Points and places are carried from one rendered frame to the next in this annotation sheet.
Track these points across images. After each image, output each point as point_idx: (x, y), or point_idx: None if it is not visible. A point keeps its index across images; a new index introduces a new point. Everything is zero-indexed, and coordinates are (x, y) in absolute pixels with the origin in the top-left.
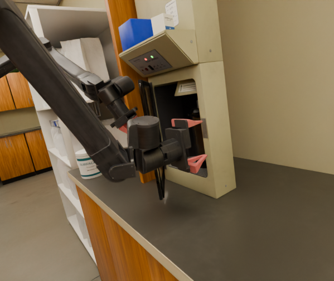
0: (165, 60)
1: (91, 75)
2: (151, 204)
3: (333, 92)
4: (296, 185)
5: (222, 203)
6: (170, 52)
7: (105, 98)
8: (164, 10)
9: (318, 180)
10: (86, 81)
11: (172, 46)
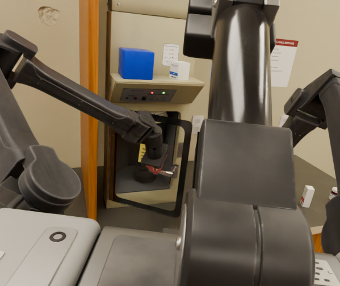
0: (172, 97)
1: (134, 113)
2: (152, 230)
3: (190, 111)
4: (188, 173)
5: (184, 201)
6: (186, 94)
7: (160, 141)
8: (162, 47)
9: (189, 167)
10: (142, 123)
11: (194, 92)
